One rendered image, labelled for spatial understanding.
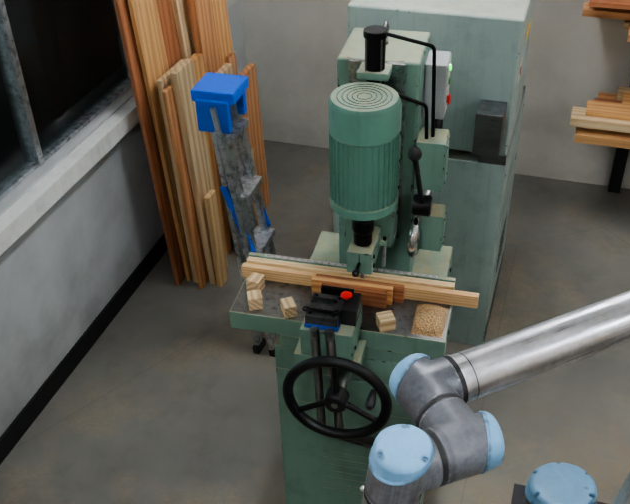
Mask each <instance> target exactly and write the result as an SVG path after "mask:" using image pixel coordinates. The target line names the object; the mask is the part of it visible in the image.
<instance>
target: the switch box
mask: <svg viewBox="0 0 630 504"><path fill-rule="evenodd" d="M451 56H452V54H451V52H449V51H436V94H435V119H440V120H443V118H444V116H445V112H446V109H447V107H446V105H447V103H446V101H447V95H449V85H448V78H449V76H450V72H449V64H450V63H451ZM448 74H449V76H448ZM447 88H448V90H447ZM423 102H424V103H425V104H426V105H427V106H428V118H429V119H431V104H432V50H430V51H429V54H428V57H427V60H426V63H425V70H424V87H423Z"/></svg>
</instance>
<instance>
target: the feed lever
mask: <svg viewBox="0 0 630 504"><path fill-rule="evenodd" d="M407 156H408V158H409V160H411V161H413V166H414V173H415V179H416V185H417V192H418V194H415V195H414V197H413V203H412V214H413V215H416V216H425V217H429V216H430V215H431V209H432V200H433V197H432V196H431V195H423V189H422V182H421V174H420V167H419V160H420V159H421V157H422V151H421V149H420V148H418V147H411V148H410V149H409V150H408V152H407Z"/></svg>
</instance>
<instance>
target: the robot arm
mask: <svg viewBox="0 0 630 504"><path fill-rule="evenodd" d="M629 340H630V290H629V291H627V292H624V293H621V294H618V295H615V296H613V297H610V298H607V299H604V300H602V301H599V302H596V303H593V304H590V305H588V306H585V307H582V308H579V309H577V310H574V311H571V312H568V313H566V314H563V315H560V316H557V317H554V318H552V319H549V320H546V321H543V322H541V323H538V324H535V325H532V326H529V327H527V328H524V329H521V330H518V331H516V332H513V333H510V334H507V335H505V336H502V337H499V338H496V339H493V340H491V341H488V342H485V343H482V344H480V345H477V346H474V347H471V348H468V349H466V350H463V351H460V352H457V353H455V354H452V355H445V356H442V357H440V358H437V359H434V360H432V359H431V358H430V357H429V356H428V355H425V354H423V353H415V354H412V355H409V356H407V357H406V358H404V359H403V360H402V361H400V362H399V363H398V364H397V366H396V367H395V368H394V370H393V372H392V374H391V376H390V380H389V387H390V390H391V392H392V394H393V396H394V397H395V400H396V402H397V404H398V405H400V406H401V407H402V409H403V410H404V411H405V413H406V414H407V415H408V417H409V418H410V420H411V421H412V422H413V424H414V425H415V426H412V425H408V424H397V425H392V426H390V427H387V428H385V429H384V430H383V431H381V432H380V433H379V434H378V436H377V437H376V439H375V441H374V443H373V446H372V448H371V450H370V453H369V465H368V470H367V475H366V481H365V486H363V485H362V486H361V487H360V491H361V492H363V496H362V501H361V504H420V500H421V496H422V493H423V492H425V491H428V490H431V489H435V488H438V487H440V486H444V485H447V484H450V483H453V482H456V481H459V480H462V479H465V478H468V477H471V476H474V475H477V474H480V473H481V474H484V473H486V472H487V471H489V470H491V469H494V468H496V467H498V466H499V465H500V464H501V463H502V461H503V458H504V453H505V445H504V438H503V434H502V431H501V428H500V426H499V424H498V422H497V420H496V419H495V418H494V416H493V415H492V414H490V413H489V412H486V411H478V412H477V413H473V412H472V410H471V409H470V408H469V406H468V405H467V403H468V402H470V401H472V400H475V399H478V398H480V397H483V396H485V395H488V394H491V393H493V392H496V391H499V390H501V389H504V388H506V387H509V386H512V385H514V384H517V383H519V382H522V381H525V380H527V379H530V378H533V377H535V376H538V375H540V374H543V373H546V372H548V371H551V370H554V369H556V368H559V367H561V366H564V365H567V364H569V363H572V362H574V361H577V360H580V359H582V358H585V357H588V356H590V355H593V354H595V353H598V352H601V351H603V350H606V349H608V348H611V347H614V346H616V345H619V344H622V343H624V342H627V341H629ZM596 499H597V487H596V484H595V481H594V480H593V478H592V477H591V476H590V475H588V474H587V472H586V471H585V470H583V469H581V468H580V467H578V466H575V465H572V464H569V463H563V462H560V463H556V462H553V463H548V464H544V465H542V466H540V467H538V468H537V469H535V470H534V471H533V472H532V474H531V475H530V477H529V480H528V483H527V485H526V488H525V497H524V504H597V503H596ZM613 504H630V473H629V475H628V477H627V478H626V480H625V482H624V484H623V486H622V488H621V489H620V491H619V493H618V495H617V497H616V498H615V500H614V502H613Z"/></svg>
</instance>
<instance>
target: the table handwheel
mask: <svg viewBox="0 0 630 504"><path fill-rule="evenodd" d="M320 367H331V368H332V384H333V386H331V387H329V388H328V390H327V392H326V396H325V399H323V400H320V401H317V402H314V403H310V404H306V405H302V406H299V405H298V404H297V402H296V400H295V397H294V394H293V386H294V383H295V381H296V379H297V378H298V377H299V376H300V375H301V374H302V373H304V372H306V371H308V370H310V369H314V368H320ZM338 369H339V370H338ZM351 373H354V374H356V375H358V376H359V377H361V378H363V379H364V380H365V381H367V382H368V383H369V384H370V385H371V386H372V387H373V388H374V389H375V390H376V391H377V394H378V396H379V398H380V401H381V411H380V414H379V416H378V417H375V416H373V415H371V414H369V413H368V412H366V411H364V410H362V409H360V408H359V407H357V406H355V405H353V404H352V403H350V402H348V400H349V392H348V391H347V387H348V383H349V380H350V376H351ZM282 391H283V398H284V401H285V403H286V405H287V407H288V409H289V411H290V412H291V413H292V415H293V416H294V417H295V418H296V419H297V420H298V421H299V422H300V423H302V424H303V425H304V426H306V427H307V428H309V429H311V430H313V431H314V432H317V433H319V434H321V435H324V436H327V437H331V438H336V439H344V440H353V439H361V438H365V437H368V436H371V435H373V434H375V433H377V432H378V431H380V430H381V429H382V428H383V427H384V426H385V425H386V423H387V422H388V420H389V418H390V416H391V412H392V400H391V396H390V393H389V391H388V389H387V387H386V386H385V384H384V383H383V382H382V380H381V379H380V378H379V377H378V376H377V375H376V374H375V373H373V372H372V371H371V370H369V369H368V368H366V367H365V366H363V365H361V364H359V363H357V362H354V361H352V360H349V359H345V358H341V357H335V356H317V357H312V358H308V359H305V360H303V361H301V362H299V363H297V364H296V365H294V366H293V367H292V368H291V369H290V370H289V372H288V373H287V374H286V376H285V379H284V382H283V387H282ZM323 406H325V407H326V408H327V409H328V410H329V411H331V412H334V413H340V412H343V411H344V410H345V409H346V408H347V409H349V410H351V411H353V412H354V413H356V414H358V415H360V416H362V417H364V418H366V419H367V420H369V421H371V422H372V423H370V424H369V425H367V426H364V427H361V428H355V429H341V428H335V427H331V426H328V425H325V424H322V423H320V422H318V421H316V420H315V419H313V418H311V417H310V416H309V415H307V414H306V413H305V412H304V411H308V410H311V409H314V408H318V407H323Z"/></svg>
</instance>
